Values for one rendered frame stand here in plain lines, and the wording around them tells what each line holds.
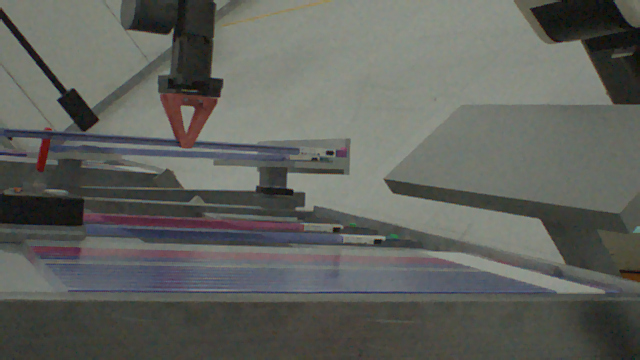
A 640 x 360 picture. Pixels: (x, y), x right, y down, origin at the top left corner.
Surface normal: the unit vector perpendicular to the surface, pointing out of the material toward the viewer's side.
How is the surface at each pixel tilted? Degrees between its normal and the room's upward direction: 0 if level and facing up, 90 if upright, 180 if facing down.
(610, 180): 0
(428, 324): 90
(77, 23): 90
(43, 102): 90
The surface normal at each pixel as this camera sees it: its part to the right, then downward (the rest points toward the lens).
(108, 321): 0.46, 0.09
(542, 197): -0.54, -0.76
